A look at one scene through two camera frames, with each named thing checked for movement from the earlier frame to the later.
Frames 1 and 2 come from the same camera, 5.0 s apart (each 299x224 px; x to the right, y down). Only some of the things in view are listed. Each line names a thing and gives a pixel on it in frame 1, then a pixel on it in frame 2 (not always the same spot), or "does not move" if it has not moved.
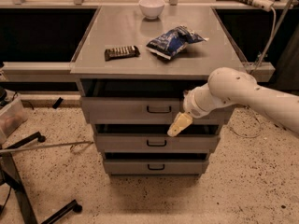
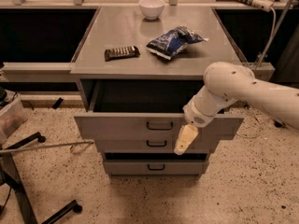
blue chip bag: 174,41 does not move
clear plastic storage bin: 12,115 does not move
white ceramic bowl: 151,7 does not move
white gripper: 191,105 -> 196,116
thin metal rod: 43,146 does not move
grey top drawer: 139,110 -> 154,126
